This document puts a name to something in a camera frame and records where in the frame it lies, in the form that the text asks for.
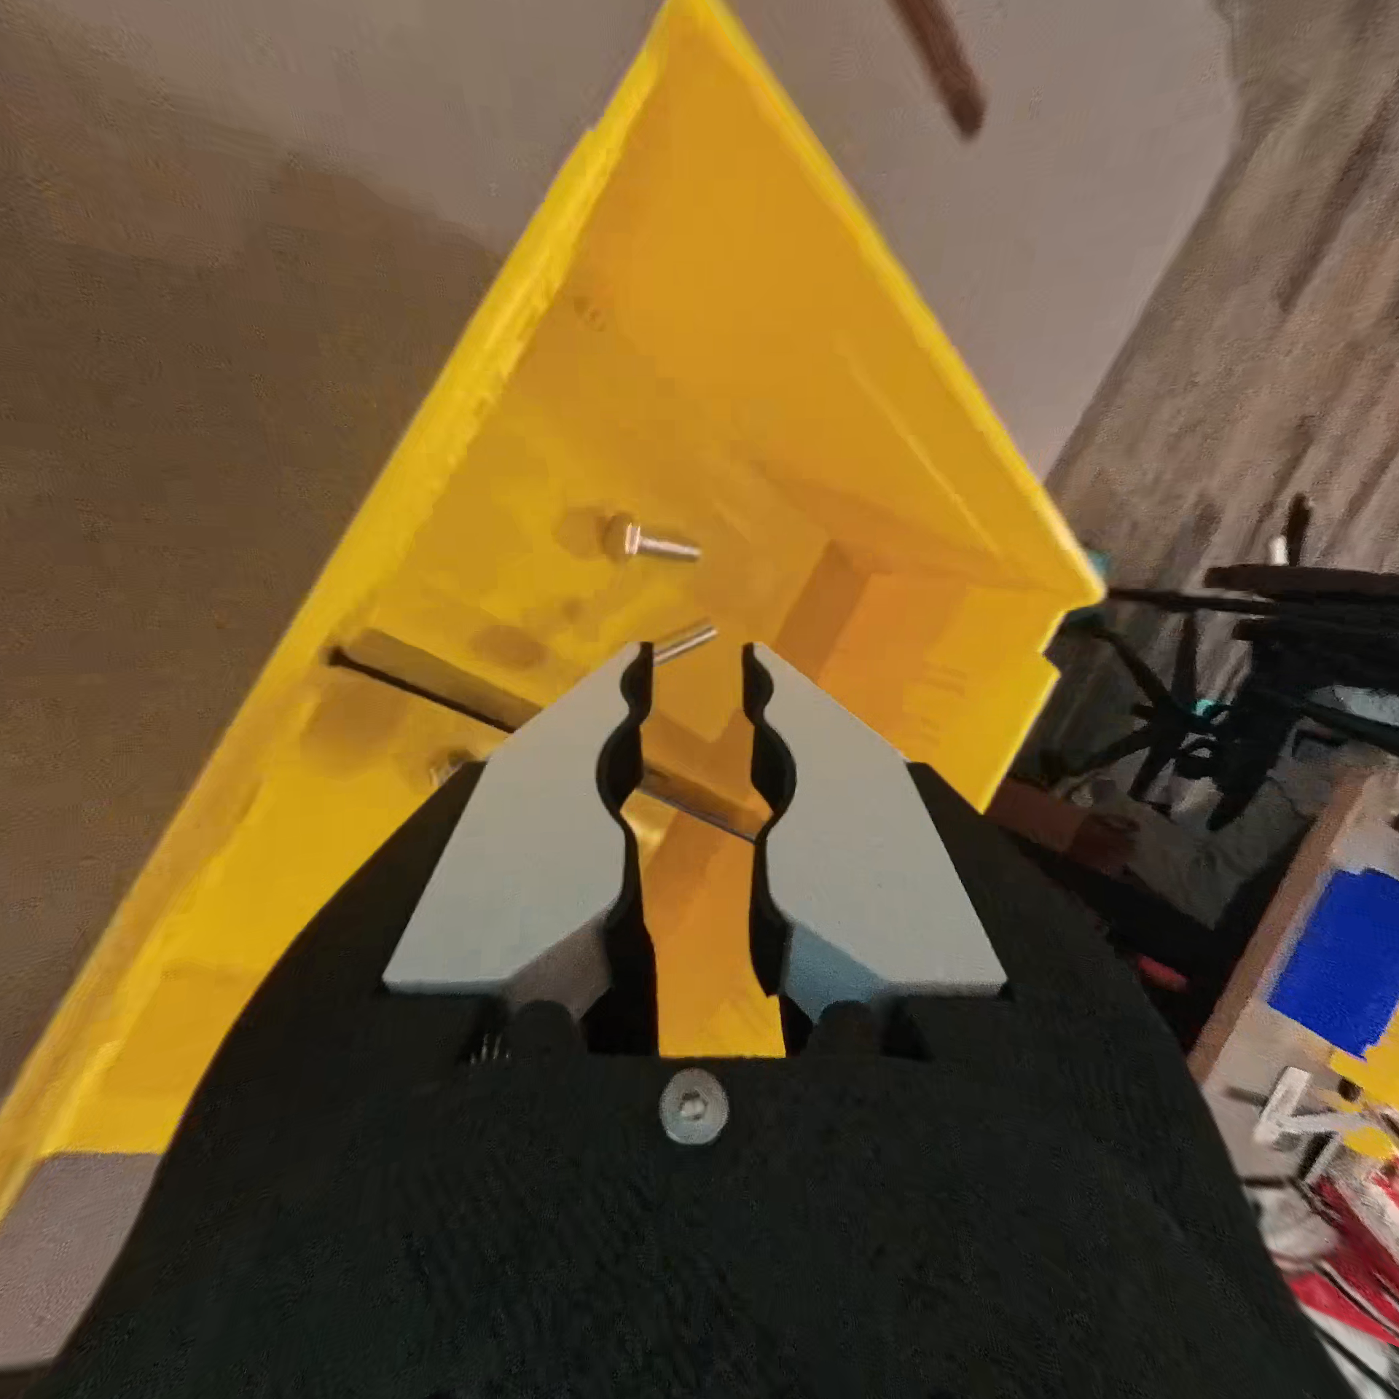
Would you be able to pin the brown wooden stick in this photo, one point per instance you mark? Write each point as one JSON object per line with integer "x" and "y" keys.
{"x": 947, "y": 65}

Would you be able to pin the blue plastic bin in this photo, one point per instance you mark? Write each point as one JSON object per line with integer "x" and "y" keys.
{"x": 1340, "y": 956}

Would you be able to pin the black office chair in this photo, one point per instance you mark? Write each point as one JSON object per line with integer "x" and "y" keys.
{"x": 1280, "y": 656}

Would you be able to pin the yellow plastic bin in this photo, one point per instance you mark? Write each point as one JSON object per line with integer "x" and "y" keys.
{"x": 679, "y": 381}

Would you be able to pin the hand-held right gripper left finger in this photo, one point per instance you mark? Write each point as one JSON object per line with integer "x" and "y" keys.
{"x": 526, "y": 852}

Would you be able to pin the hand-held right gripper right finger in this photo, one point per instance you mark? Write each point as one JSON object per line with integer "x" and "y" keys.
{"x": 876, "y": 862}

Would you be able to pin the silver hex bolt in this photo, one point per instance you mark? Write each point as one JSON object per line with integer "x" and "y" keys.
{"x": 687, "y": 643}
{"x": 641, "y": 541}

